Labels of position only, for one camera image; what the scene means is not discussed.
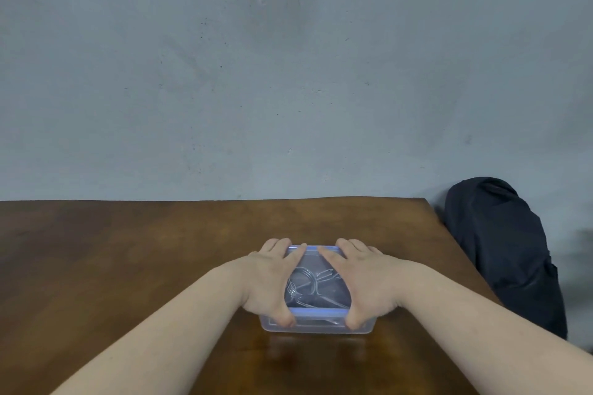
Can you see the person's right hand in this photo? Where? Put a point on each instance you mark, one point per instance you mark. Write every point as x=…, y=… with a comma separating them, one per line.
x=370, y=279

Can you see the person's left hand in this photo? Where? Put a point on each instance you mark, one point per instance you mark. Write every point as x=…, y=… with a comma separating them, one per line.
x=264, y=276

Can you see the person's left thumb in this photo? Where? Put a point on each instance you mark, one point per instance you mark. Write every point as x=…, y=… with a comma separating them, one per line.
x=280, y=317

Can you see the person's right middle finger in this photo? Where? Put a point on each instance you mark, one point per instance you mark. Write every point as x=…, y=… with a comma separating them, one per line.
x=350, y=245

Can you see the person's right thumb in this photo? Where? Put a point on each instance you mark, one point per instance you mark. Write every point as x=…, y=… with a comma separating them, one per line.
x=356, y=318

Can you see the clear plastic food container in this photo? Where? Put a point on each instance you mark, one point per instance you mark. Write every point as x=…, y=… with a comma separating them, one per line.
x=315, y=324

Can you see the clear lid with blue rim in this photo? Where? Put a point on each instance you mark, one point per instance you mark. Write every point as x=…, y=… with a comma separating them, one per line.
x=319, y=302

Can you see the person's left forearm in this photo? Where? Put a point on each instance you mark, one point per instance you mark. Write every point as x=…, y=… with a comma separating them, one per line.
x=153, y=339

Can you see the person's right forearm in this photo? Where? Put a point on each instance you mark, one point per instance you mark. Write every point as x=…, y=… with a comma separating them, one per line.
x=482, y=339

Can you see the black fabric bag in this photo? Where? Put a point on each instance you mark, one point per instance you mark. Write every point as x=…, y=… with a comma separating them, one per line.
x=505, y=251

